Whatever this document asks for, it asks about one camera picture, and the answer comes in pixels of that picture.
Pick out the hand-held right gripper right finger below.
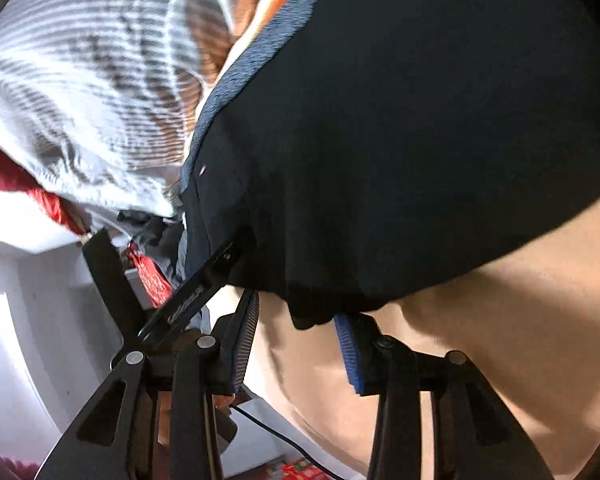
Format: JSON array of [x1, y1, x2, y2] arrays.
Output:
[[334, 311, 556, 480]]

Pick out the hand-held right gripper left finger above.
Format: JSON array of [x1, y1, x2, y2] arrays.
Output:
[[40, 289, 261, 480]]

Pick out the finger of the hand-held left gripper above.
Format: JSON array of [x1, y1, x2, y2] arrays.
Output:
[[139, 241, 244, 352], [82, 229, 148, 346]]

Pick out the black pants patterned blue waistband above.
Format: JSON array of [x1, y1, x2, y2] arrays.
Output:
[[180, 0, 600, 331]]

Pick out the red patterned box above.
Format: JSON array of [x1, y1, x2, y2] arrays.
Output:
[[262, 455, 333, 480]]

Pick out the red embroidered cushion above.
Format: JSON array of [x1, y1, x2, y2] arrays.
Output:
[[0, 122, 88, 238]]

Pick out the peach bed sheet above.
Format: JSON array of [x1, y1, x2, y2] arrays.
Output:
[[215, 0, 600, 480]]

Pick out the grey white striped duvet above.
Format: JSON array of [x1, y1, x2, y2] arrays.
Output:
[[0, 0, 243, 218]]

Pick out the black cable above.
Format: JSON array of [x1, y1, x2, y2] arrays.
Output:
[[229, 404, 346, 480]]

